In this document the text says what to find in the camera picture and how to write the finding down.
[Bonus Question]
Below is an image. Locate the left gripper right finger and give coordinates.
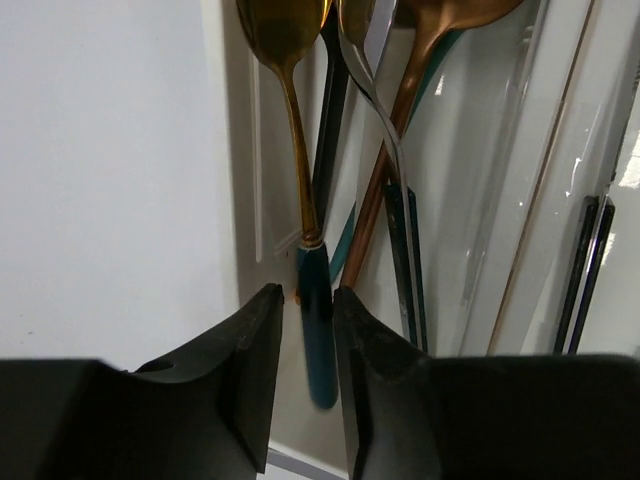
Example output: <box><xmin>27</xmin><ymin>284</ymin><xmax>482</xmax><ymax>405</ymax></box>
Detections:
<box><xmin>334</xmin><ymin>287</ymin><xmax>440</xmax><ymax>479</ymax></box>

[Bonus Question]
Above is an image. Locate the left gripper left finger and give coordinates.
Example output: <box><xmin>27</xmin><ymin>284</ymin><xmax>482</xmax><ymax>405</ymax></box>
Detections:
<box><xmin>119</xmin><ymin>283</ymin><xmax>284</xmax><ymax>474</ymax></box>

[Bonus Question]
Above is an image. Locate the dark handled steel knife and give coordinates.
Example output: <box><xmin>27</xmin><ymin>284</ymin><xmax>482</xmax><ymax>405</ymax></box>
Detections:
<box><xmin>552</xmin><ymin>194</ymin><xmax>616</xmax><ymax>354</ymax></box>

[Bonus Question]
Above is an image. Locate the black plastic spoon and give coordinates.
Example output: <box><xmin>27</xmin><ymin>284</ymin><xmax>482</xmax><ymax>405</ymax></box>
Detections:
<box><xmin>312</xmin><ymin>5</ymin><xmax>349</xmax><ymax>228</ymax></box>

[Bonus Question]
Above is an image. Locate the gold spoon blue handle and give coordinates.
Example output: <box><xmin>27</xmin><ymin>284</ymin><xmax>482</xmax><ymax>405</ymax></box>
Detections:
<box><xmin>236</xmin><ymin>1</ymin><xmax>338</xmax><ymax>410</ymax></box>

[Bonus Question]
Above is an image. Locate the copper metal spoon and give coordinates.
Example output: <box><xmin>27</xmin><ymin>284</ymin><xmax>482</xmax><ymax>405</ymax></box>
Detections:
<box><xmin>341</xmin><ymin>1</ymin><xmax>520</xmax><ymax>288</ymax></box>

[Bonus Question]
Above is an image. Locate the upper white tray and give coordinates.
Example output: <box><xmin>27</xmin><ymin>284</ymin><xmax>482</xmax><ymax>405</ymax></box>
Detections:
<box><xmin>218</xmin><ymin>1</ymin><xmax>602</xmax><ymax>479</ymax></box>

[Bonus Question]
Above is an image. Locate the white tray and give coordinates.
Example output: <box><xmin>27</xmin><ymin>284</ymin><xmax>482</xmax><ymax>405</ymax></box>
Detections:
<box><xmin>218</xmin><ymin>1</ymin><xmax>602</xmax><ymax>479</ymax></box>
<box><xmin>486</xmin><ymin>1</ymin><xmax>639</xmax><ymax>355</ymax></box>

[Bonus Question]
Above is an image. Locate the lower white tray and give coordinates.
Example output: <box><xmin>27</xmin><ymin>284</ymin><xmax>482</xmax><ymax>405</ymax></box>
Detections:
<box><xmin>486</xmin><ymin>1</ymin><xmax>639</xmax><ymax>355</ymax></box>

